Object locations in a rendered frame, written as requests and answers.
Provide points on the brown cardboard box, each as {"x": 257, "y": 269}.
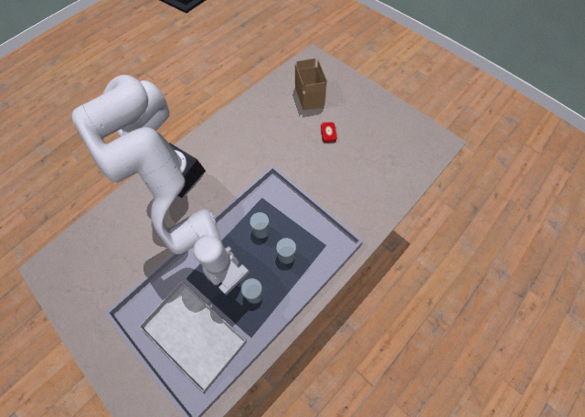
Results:
{"x": 310, "y": 83}

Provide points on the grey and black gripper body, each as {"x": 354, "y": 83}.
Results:
{"x": 212, "y": 277}

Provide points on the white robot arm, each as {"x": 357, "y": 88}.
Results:
{"x": 144, "y": 151}

